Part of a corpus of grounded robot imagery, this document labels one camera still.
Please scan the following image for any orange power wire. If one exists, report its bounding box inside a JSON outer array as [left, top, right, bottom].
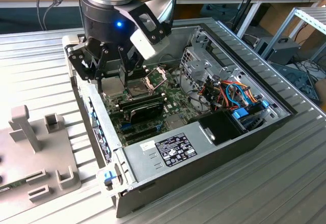
[[220, 80, 258, 103]]

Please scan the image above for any grey chipset heatsink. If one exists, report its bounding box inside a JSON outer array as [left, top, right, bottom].
[[165, 114, 184, 130]]

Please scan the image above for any hard disk in blue carrier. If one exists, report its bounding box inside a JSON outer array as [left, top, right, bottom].
[[230, 99, 271, 134]]

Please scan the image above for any black graphics card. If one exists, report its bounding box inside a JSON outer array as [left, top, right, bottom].
[[126, 101, 165, 125]]

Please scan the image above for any grey parts rack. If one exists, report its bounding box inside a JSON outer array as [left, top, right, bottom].
[[0, 104, 82, 222]]

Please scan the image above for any blue data wire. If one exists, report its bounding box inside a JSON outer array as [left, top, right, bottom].
[[224, 82, 250, 108]]

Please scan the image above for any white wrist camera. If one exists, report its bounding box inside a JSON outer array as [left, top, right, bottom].
[[129, 27, 171, 61]]

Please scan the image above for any large brown cardboard box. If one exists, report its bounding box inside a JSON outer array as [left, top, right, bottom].
[[259, 4, 321, 46]]

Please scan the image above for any black RAM slot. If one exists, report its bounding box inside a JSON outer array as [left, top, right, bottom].
[[116, 95, 164, 107], [119, 99, 167, 111], [115, 93, 162, 105], [118, 97, 166, 109]]

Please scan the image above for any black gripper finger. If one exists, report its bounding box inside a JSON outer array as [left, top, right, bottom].
[[65, 38, 107, 94], [117, 44, 145, 87]]

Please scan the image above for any green RAM stick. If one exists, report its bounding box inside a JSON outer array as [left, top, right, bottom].
[[0, 177, 28, 192]]

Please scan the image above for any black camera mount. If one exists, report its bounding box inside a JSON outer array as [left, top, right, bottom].
[[114, 2, 172, 45]]

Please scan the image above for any black expansion slot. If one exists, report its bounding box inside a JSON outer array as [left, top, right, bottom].
[[121, 126, 158, 137], [124, 131, 160, 144]]

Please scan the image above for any black looped cable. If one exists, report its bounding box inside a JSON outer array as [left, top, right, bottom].
[[178, 65, 213, 113]]

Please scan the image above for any silver square CPU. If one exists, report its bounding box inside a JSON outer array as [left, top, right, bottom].
[[101, 77, 126, 95]]

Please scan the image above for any dark grey equipment box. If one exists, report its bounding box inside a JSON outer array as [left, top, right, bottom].
[[254, 37, 302, 66]]

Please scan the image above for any green motherboard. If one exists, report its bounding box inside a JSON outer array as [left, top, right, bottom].
[[95, 66, 212, 148]]

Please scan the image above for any silver power supply unit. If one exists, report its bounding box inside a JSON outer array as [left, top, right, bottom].
[[121, 121, 219, 184]]

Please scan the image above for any open black PC case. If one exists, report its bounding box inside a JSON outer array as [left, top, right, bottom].
[[62, 22, 298, 219]]

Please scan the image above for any silver metal disk bay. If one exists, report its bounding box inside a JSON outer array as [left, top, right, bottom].
[[179, 46, 225, 95]]

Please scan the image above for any aluminium profile frame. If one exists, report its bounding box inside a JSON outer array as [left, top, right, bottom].
[[261, 7, 326, 61]]

